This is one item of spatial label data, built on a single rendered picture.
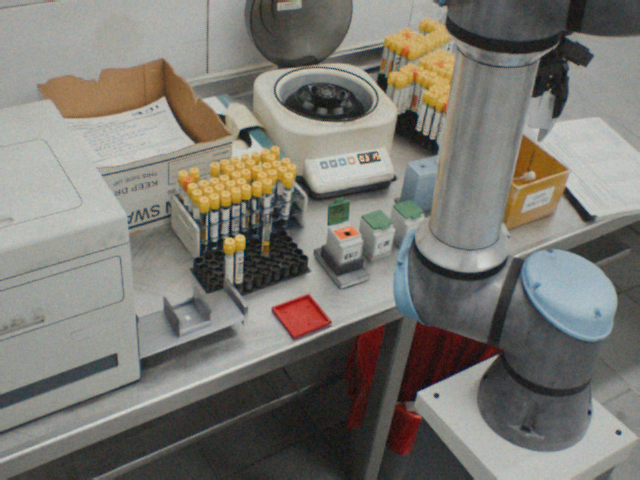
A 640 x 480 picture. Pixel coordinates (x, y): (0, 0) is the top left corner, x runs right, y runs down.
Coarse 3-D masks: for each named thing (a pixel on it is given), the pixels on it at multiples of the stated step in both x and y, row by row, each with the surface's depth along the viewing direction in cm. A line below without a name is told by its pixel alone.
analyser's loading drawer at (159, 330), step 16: (224, 288) 119; (176, 304) 114; (192, 304) 116; (208, 304) 112; (224, 304) 117; (240, 304) 115; (144, 320) 113; (160, 320) 113; (176, 320) 110; (192, 320) 114; (208, 320) 113; (224, 320) 114; (240, 320) 115; (144, 336) 111; (160, 336) 111; (176, 336) 111; (192, 336) 112; (144, 352) 108
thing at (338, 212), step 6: (342, 198) 126; (330, 204) 125; (336, 204) 125; (342, 204) 126; (348, 204) 127; (330, 210) 125; (336, 210) 126; (342, 210) 127; (348, 210) 127; (330, 216) 126; (336, 216) 127; (342, 216) 128; (348, 216) 128; (330, 222) 127; (336, 222) 127; (342, 222) 128
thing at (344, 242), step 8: (336, 224) 127; (344, 224) 128; (352, 224) 128; (328, 232) 127; (336, 232) 126; (344, 232) 126; (352, 232) 126; (328, 240) 128; (336, 240) 125; (344, 240) 125; (352, 240) 126; (360, 240) 126; (328, 248) 129; (336, 248) 126; (344, 248) 125; (352, 248) 126; (360, 248) 127; (336, 256) 127; (344, 256) 126; (352, 256) 127
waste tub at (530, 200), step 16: (528, 144) 149; (528, 160) 150; (544, 160) 147; (544, 176) 148; (560, 176) 141; (512, 192) 138; (528, 192) 139; (544, 192) 142; (560, 192) 145; (512, 208) 139; (528, 208) 142; (544, 208) 145; (512, 224) 143
